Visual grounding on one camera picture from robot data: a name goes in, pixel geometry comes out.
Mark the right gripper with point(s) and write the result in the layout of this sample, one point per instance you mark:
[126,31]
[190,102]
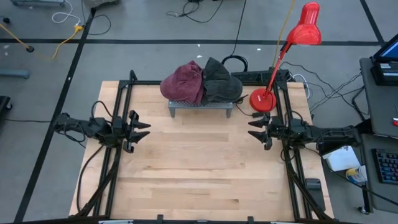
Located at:
[276,130]

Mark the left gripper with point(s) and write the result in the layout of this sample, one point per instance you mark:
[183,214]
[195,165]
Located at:
[122,130]

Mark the dark grey cloth hat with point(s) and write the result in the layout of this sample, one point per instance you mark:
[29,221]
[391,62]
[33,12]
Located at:
[220,84]

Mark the maroon cloth hat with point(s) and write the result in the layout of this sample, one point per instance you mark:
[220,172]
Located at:
[183,84]

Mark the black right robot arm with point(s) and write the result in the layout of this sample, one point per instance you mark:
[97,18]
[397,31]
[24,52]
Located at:
[329,137]

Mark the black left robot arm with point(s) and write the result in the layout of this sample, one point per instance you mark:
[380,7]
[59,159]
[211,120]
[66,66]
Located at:
[93,129]

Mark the red desk lamp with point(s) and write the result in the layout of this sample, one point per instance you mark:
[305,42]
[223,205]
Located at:
[262,99]

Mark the grey perforated metal stand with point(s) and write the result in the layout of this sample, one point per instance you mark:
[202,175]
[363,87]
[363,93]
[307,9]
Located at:
[199,105]

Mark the black smartphone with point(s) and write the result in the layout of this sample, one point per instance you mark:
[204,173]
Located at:
[314,193]

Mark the white box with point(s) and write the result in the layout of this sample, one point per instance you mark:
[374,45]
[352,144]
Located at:
[342,158]

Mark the black table edge clamp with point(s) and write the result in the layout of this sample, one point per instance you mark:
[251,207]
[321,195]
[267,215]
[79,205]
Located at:
[160,218]
[250,219]

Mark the white yellow bottle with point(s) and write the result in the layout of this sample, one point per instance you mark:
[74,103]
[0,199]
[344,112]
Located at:
[357,175]

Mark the grey side desk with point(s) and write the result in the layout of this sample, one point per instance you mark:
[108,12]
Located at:
[379,102]

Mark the black keyboard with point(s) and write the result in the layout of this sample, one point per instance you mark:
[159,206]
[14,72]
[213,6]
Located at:
[387,165]

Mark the small red object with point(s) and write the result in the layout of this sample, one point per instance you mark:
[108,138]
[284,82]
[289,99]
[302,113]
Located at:
[395,122]

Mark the black laptop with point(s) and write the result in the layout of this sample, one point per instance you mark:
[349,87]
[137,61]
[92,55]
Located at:
[385,71]

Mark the black floor device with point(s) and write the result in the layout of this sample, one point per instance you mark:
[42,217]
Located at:
[4,104]

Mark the grey keyboard shelf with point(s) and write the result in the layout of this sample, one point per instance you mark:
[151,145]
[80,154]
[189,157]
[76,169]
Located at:
[382,199]

